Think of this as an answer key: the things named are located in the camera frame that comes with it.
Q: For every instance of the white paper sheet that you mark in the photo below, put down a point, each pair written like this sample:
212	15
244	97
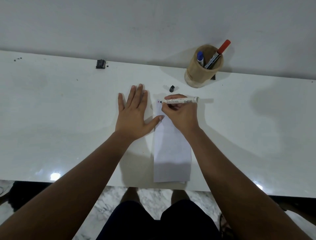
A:
172	153

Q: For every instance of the person's left thumb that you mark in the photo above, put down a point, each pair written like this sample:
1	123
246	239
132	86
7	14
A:
156	122

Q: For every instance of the person's left leg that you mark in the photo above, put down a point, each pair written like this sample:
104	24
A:
130	195

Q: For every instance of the person's left middle finger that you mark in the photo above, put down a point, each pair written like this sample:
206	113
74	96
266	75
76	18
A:
139	95

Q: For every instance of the person's right thumb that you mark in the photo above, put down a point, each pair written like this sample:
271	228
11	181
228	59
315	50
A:
171	106

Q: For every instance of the person's leg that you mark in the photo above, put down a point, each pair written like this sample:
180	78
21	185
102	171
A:
130	195
180	196

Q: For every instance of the small black square object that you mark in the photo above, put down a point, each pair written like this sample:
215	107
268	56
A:
100	64

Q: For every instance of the black marker cap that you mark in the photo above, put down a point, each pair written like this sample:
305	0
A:
172	88

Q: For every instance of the person's left hand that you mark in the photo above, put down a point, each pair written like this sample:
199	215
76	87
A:
132	118

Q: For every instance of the white marker pen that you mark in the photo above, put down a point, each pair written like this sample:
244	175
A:
190	100

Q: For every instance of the dark shorts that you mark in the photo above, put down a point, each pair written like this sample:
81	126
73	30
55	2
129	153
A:
158	222

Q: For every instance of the person's right hand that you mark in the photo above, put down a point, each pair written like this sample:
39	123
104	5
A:
181	116

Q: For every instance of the person's left little finger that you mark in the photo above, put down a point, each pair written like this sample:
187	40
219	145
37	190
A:
121	102

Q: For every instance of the blue capped marker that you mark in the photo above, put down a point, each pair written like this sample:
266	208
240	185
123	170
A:
200	57

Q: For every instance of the red capped marker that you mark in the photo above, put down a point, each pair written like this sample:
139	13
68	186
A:
222	48

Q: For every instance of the round wooden pen holder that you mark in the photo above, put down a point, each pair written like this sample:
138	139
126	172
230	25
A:
201	74

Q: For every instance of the person's right leg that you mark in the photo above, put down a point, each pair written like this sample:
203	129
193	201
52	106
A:
180	196

